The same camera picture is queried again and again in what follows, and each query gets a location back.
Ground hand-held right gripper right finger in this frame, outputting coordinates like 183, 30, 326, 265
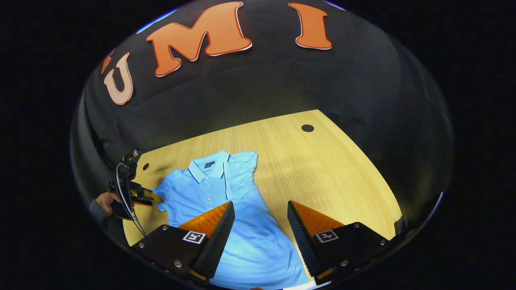
287, 200, 390, 285

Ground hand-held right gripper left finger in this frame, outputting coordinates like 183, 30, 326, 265
130, 201, 236, 282

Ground light blue T-shirt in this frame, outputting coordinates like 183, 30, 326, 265
153, 150, 310, 290

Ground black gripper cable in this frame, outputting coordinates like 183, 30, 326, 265
116, 161, 148, 237

